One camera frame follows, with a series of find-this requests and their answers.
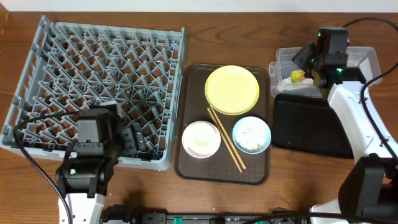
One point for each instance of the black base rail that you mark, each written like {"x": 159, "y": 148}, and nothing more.
{"x": 131, "y": 215}

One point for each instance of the leftover rice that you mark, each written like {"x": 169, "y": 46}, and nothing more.
{"x": 250, "y": 138}

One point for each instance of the wooden chopstick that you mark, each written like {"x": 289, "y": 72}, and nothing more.
{"x": 230, "y": 145}
{"x": 224, "y": 144}

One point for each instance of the black waste tray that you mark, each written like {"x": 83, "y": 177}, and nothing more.
{"x": 308, "y": 125}

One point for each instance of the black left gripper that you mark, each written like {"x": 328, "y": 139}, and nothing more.
{"x": 131, "y": 140}

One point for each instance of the right wooden chopstick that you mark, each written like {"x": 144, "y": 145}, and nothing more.
{"x": 230, "y": 145}

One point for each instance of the white crumpled napkin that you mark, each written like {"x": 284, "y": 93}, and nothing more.
{"x": 288, "y": 85}

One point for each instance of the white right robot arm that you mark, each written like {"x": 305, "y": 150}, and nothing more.
{"x": 369, "y": 193}

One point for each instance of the left wooden chopstick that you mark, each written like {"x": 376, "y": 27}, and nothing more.
{"x": 224, "y": 144}

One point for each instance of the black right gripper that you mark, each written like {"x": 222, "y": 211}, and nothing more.
{"x": 309, "y": 49}

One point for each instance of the pink bowl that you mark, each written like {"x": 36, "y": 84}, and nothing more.
{"x": 201, "y": 139}

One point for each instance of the light blue bowl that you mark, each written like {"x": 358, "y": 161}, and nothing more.
{"x": 257, "y": 122}

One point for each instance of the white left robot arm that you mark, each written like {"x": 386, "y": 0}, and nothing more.
{"x": 88, "y": 163}

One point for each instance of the brown plastic tray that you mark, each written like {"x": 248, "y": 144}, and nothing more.
{"x": 220, "y": 166}

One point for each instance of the clear plastic bin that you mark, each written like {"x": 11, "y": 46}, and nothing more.
{"x": 364, "y": 58}

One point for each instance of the grey dishwasher rack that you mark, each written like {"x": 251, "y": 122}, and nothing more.
{"x": 71, "y": 67}

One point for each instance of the yellow plate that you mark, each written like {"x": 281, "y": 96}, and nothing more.
{"x": 232, "y": 90}

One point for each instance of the green yellow snack wrapper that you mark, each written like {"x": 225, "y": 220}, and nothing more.
{"x": 297, "y": 76}

